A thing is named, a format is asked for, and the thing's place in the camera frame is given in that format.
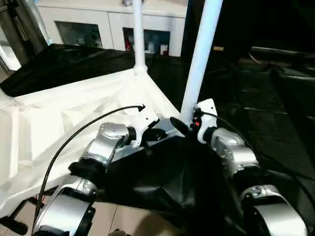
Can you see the black glossy mat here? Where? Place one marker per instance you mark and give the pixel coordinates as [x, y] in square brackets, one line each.
[258, 110]

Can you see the pale teal translucent object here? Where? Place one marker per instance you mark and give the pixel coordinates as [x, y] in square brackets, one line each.
[49, 40]

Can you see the white plastic table leg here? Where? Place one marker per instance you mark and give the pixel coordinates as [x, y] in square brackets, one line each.
[199, 61]
[139, 37]

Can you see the black flat monitor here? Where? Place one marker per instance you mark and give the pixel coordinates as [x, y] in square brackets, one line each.
[283, 51]

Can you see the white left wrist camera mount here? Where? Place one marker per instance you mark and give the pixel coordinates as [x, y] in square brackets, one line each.
[145, 120]

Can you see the white glass door cabinet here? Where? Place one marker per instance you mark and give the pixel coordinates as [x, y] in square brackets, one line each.
[98, 17]

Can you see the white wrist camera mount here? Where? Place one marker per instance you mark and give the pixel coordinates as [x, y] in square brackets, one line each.
[206, 110]
[145, 120]

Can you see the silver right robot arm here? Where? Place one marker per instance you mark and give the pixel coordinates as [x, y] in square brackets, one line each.
[233, 152]

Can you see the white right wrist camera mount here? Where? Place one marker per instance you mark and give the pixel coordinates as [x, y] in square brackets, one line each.
[206, 110]

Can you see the small yellow label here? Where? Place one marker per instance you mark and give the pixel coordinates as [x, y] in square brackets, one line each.
[217, 48]

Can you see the red package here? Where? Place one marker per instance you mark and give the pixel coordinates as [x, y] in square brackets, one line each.
[128, 44]

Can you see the dark brown rounded object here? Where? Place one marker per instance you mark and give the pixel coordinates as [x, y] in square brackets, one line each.
[118, 233]

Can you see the white plastic table top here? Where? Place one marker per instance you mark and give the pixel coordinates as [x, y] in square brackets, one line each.
[73, 103]

